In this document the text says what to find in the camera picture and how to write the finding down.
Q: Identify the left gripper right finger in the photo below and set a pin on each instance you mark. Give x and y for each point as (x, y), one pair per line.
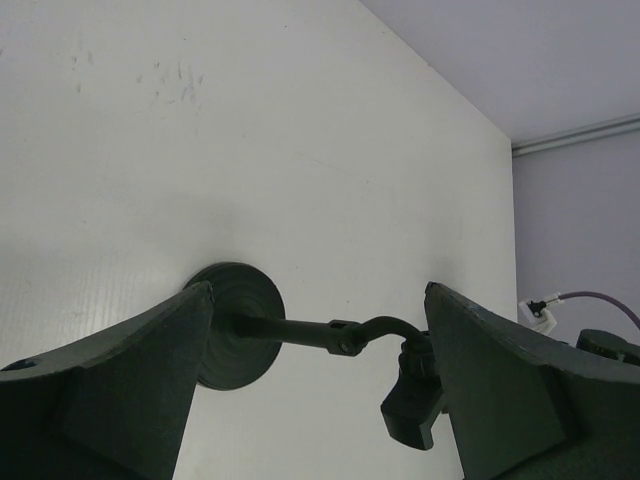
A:
(525, 406)

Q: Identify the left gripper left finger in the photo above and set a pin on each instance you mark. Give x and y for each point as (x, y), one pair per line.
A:
(113, 405)

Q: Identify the black phone stand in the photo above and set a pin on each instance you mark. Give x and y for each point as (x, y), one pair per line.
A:
(249, 328)

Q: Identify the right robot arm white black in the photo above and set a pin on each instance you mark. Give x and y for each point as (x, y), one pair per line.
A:
(608, 345)

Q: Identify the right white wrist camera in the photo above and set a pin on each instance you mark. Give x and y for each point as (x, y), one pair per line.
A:
(538, 313)

